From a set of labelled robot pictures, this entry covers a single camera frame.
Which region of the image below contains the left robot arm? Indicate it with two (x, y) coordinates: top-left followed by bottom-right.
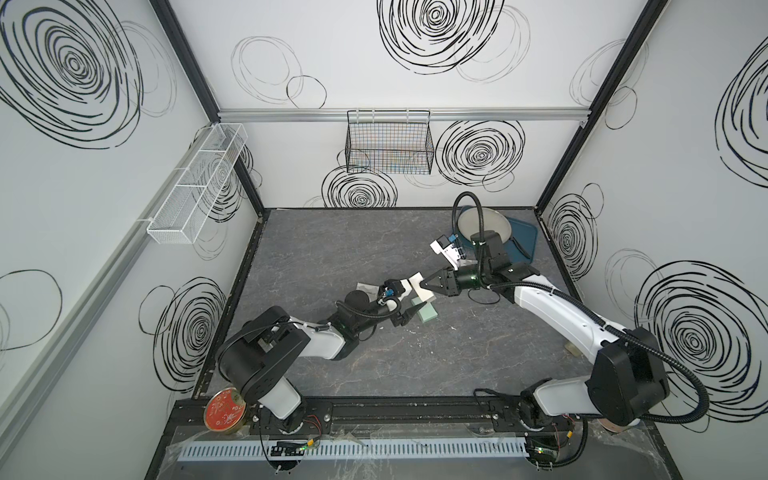
(216, 290), (422, 434)

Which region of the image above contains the black wire basket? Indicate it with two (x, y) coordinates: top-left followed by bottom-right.
(344, 109), (435, 175)

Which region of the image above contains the teal tray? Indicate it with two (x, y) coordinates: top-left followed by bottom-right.
(451, 206), (538, 264)

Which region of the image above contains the white wire shelf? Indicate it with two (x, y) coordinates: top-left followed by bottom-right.
(147, 123), (247, 245)

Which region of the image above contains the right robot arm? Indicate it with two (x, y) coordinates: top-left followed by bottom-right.
(420, 230), (710, 430)

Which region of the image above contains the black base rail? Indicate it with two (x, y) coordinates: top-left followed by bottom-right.
(173, 395), (577, 436)

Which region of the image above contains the white slotted cable duct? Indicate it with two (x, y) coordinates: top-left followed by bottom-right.
(178, 437), (529, 462)

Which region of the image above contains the white gift box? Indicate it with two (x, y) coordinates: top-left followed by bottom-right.
(356, 283), (380, 301)

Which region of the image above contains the mint green jewelry box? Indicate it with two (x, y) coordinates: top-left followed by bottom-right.
(417, 302), (438, 323)

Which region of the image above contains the brown tape roll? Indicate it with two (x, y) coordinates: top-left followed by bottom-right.
(598, 418), (633, 434)

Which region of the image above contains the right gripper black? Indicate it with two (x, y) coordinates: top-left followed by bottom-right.
(418, 264), (489, 299)

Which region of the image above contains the grey round pan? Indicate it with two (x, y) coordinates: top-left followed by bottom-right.
(457, 207), (512, 245)

